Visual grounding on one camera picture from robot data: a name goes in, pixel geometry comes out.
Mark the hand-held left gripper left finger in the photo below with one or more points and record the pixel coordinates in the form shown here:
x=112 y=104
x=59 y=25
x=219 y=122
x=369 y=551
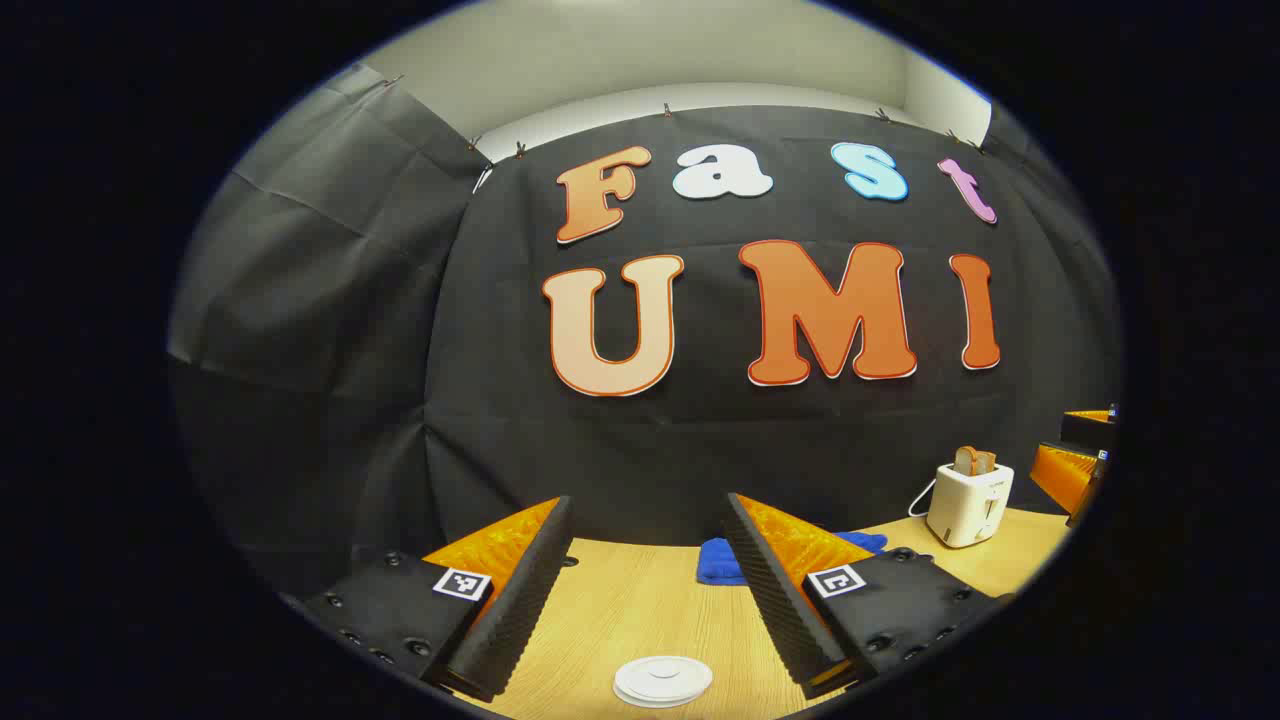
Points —
x=520 y=590

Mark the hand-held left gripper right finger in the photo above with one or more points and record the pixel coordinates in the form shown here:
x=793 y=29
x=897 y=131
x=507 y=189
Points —
x=775 y=590

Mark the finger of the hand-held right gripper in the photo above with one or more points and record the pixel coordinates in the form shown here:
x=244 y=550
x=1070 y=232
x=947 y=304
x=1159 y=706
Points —
x=1062 y=478
x=1088 y=430

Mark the blue towel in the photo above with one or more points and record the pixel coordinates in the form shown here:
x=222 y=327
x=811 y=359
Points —
x=715 y=563

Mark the toast slice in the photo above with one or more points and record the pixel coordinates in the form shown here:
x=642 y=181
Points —
x=974 y=461

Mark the white toaster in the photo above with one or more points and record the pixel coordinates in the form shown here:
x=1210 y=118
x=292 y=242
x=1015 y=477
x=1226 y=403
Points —
x=968 y=505

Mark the black backdrop cloth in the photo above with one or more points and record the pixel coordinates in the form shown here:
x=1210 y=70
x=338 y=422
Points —
x=700 y=440

